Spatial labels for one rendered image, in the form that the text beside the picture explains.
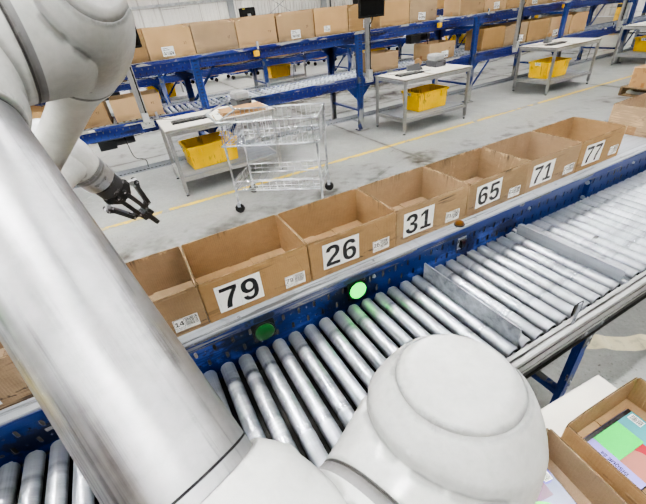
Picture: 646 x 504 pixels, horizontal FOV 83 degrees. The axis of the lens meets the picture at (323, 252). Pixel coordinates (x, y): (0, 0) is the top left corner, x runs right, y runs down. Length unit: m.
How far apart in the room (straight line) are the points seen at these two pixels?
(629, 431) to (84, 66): 1.35
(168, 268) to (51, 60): 1.08
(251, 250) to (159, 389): 1.29
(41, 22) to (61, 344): 0.33
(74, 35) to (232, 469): 0.43
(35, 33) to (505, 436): 0.55
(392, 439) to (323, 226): 1.40
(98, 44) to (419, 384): 0.46
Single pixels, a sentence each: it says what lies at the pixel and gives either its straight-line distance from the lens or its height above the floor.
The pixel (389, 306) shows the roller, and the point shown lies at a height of 0.75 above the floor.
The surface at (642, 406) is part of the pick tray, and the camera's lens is 1.37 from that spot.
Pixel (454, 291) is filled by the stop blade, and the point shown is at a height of 0.77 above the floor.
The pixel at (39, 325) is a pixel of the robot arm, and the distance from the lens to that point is 0.32.
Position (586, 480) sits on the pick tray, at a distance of 1.13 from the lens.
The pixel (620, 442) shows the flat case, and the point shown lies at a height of 0.77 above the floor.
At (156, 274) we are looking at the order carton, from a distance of 1.51.
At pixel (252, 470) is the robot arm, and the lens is 0.29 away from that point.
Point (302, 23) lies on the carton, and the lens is 6.14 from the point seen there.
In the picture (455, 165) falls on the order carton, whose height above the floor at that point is 0.99.
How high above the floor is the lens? 1.74
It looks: 34 degrees down
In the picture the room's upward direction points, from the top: 6 degrees counter-clockwise
